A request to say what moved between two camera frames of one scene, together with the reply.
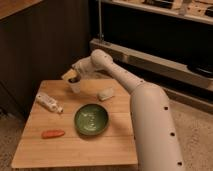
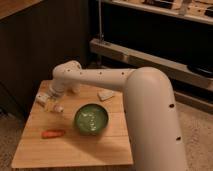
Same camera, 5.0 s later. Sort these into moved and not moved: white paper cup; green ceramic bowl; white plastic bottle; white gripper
Moved: white gripper
Not moved: white paper cup; green ceramic bowl; white plastic bottle
